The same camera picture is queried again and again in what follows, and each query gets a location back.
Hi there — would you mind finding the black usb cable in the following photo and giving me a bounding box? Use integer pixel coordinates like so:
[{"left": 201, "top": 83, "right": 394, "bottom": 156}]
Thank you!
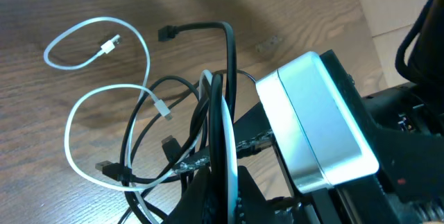
[{"left": 94, "top": 21, "right": 257, "bottom": 224}]

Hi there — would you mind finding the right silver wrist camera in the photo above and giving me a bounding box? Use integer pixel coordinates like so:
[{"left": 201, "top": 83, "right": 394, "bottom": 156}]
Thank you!
[{"left": 256, "top": 51, "right": 379, "bottom": 194}]

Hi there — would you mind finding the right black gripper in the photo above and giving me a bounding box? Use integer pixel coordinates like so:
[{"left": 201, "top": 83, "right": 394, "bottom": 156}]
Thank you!
[{"left": 173, "top": 51, "right": 443, "bottom": 223}]

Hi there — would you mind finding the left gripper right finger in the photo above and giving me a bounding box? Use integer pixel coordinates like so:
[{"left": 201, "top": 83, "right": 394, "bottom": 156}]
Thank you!
[{"left": 237, "top": 166, "right": 275, "bottom": 224}]

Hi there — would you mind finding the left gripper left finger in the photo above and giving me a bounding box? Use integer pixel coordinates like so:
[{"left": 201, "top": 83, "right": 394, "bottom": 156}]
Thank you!
[{"left": 166, "top": 167, "right": 214, "bottom": 224}]

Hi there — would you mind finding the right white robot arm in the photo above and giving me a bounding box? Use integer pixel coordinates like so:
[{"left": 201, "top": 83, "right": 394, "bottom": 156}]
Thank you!
[{"left": 166, "top": 0, "right": 443, "bottom": 223}]

